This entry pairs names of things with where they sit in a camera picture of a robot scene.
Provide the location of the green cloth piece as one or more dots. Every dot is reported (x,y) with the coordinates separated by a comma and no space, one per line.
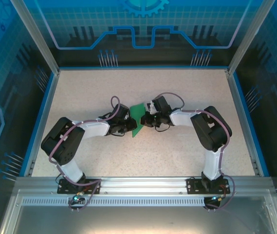
(137,113)

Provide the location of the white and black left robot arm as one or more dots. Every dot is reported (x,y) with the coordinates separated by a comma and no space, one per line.
(62,143)

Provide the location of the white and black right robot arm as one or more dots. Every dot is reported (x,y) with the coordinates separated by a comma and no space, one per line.
(211,131)

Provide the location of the slotted metal strip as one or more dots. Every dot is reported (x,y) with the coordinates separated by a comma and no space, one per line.
(140,201)

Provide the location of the left connector board green light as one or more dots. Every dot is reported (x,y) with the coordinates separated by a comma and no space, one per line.
(76,200)

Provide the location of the connector board green light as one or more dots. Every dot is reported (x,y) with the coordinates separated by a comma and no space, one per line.
(216,198)
(76,200)

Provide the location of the right connector board green light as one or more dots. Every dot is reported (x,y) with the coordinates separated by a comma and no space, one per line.
(216,198)

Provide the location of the aluminium back rail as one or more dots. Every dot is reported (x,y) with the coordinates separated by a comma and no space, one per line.
(143,68)

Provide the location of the aluminium mounting rail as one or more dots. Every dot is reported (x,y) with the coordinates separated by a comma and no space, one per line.
(143,185)

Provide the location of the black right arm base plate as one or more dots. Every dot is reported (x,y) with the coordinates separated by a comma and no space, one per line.
(194,186)

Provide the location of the aluminium side rail blue trim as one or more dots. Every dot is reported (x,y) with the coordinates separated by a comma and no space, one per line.
(243,122)
(43,122)

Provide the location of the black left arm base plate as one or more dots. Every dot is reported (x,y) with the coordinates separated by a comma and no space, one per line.
(65,187)

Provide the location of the aluminium frame post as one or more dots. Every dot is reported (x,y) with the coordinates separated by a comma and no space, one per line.
(41,44)
(250,36)

